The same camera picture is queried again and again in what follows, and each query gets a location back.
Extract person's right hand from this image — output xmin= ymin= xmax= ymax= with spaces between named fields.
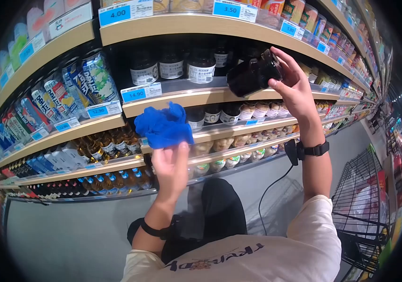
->
xmin=267 ymin=47 xmax=326 ymax=141

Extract person's left hand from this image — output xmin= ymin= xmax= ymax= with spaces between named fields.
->
xmin=151 ymin=141 xmax=190 ymax=214

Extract person's right thumb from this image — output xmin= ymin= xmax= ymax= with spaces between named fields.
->
xmin=267 ymin=78 xmax=290 ymax=96

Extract person's right fingers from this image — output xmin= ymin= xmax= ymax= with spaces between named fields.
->
xmin=270 ymin=47 xmax=305 ymax=80

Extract person's left fingers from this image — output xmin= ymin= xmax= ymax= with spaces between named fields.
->
xmin=151 ymin=147 xmax=176 ymax=165

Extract person's left thumb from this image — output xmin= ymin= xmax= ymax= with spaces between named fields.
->
xmin=176 ymin=141 xmax=190 ymax=174

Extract dark glass jar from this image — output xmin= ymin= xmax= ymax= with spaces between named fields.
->
xmin=226 ymin=49 xmax=285 ymax=98

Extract blue cloth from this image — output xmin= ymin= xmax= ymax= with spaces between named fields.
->
xmin=134 ymin=102 xmax=195 ymax=149

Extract person's legs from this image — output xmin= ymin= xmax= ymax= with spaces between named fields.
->
xmin=127 ymin=178 xmax=248 ymax=265

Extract black wrist band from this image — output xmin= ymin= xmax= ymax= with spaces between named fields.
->
xmin=140 ymin=215 xmax=182 ymax=241
xmin=284 ymin=139 xmax=330 ymax=166

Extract full shop shelf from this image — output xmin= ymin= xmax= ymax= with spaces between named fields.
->
xmin=373 ymin=114 xmax=402 ymax=249
xmin=0 ymin=0 xmax=394 ymax=206

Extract person's body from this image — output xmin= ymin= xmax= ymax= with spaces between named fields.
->
xmin=120 ymin=195 xmax=343 ymax=282

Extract black wire basket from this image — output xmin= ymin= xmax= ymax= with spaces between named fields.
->
xmin=331 ymin=147 xmax=391 ymax=276

